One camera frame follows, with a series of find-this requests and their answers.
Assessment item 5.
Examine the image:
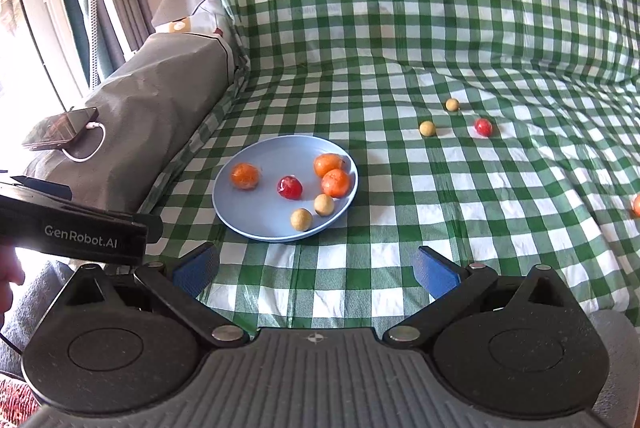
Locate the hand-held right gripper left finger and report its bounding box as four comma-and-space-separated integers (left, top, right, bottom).
50, 242, 251, 350

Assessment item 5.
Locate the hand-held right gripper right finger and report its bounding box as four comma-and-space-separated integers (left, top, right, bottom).
414, 245, 583, 350

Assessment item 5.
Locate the light blue plate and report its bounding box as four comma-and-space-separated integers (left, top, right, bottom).
212, 135, 359, 243

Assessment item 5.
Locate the plastic-wrapped orange mandarin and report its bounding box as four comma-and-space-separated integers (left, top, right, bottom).
230, 163, 262, 190

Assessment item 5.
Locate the person's left hand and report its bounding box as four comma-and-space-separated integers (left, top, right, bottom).
0, 248, 26, 329

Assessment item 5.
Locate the black smartphone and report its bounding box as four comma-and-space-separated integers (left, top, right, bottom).
21, 107, 99, 151

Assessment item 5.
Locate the grey sofa cover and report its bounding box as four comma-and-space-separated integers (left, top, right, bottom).
20, 0, 249, 229

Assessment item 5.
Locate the red patterned rug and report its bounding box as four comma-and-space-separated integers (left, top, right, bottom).
0, 375, 38, 426

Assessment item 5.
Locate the green checked cloth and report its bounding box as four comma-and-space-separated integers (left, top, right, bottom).
145, 0, 640, 334

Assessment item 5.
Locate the white charging cable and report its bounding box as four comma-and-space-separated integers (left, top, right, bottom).
60, 122, 107, 162

